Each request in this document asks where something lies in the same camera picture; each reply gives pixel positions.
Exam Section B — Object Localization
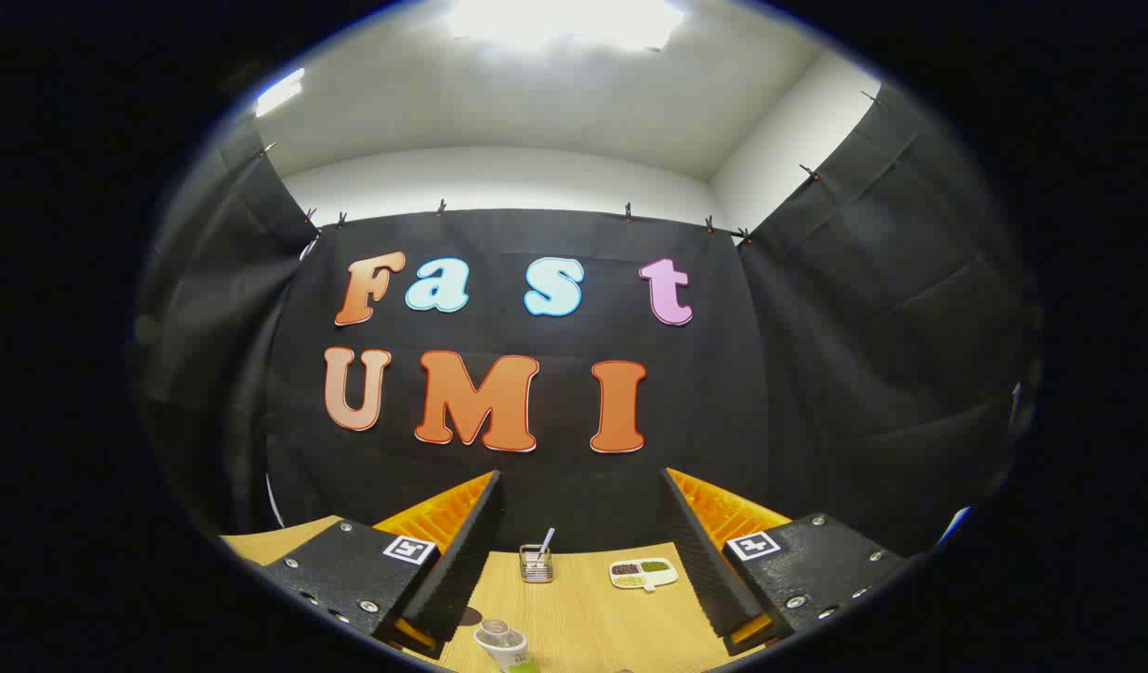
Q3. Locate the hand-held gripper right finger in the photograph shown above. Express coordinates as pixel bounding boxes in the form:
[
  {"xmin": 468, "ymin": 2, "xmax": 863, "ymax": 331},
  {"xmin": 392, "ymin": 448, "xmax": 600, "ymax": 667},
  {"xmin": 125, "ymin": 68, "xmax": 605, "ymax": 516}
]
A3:
[{"xmin": 661, "ymin": 467, "xmax": 907, "ymax": 657}]

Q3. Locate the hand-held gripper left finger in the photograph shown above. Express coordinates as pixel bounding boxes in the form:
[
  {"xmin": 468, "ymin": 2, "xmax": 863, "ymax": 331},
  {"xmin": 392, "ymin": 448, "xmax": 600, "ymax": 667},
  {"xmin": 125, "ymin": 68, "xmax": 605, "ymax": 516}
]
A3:
[{"xmin": 256, "ymin": 470, "xmax": 505, "ymax": 660}]

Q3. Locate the clear juice bottle white label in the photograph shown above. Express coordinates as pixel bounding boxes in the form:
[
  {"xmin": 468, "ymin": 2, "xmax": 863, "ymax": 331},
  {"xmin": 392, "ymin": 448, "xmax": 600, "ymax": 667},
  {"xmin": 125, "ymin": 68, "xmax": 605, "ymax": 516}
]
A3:
[{"xmin": 474, "ymin": 619, "xmax": 538, "ymax": 673}]

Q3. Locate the white divided dish of beans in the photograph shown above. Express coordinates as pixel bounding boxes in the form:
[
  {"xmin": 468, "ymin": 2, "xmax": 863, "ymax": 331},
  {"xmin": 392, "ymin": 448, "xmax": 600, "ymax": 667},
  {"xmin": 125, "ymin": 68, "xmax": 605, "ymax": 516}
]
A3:
[{"xmin": 610, "ymin": 557, "xmax": 680, "ymax": 592}]

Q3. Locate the wooden table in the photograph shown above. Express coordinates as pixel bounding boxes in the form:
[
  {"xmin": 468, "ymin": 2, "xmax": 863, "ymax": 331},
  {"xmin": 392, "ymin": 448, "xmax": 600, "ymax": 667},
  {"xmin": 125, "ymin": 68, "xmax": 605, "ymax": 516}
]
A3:
[{"xmin": 221, "ymin": 514, "xmax": 771, "ymax": 673}]

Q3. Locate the black backdrop cloth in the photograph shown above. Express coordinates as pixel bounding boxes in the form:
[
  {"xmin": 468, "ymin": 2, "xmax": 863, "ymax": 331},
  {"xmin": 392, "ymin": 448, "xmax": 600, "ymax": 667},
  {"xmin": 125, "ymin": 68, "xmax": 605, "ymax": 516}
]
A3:
[{"xmin": 130, "ymin": 79, "xmax": 1042, "ymax": 562}]

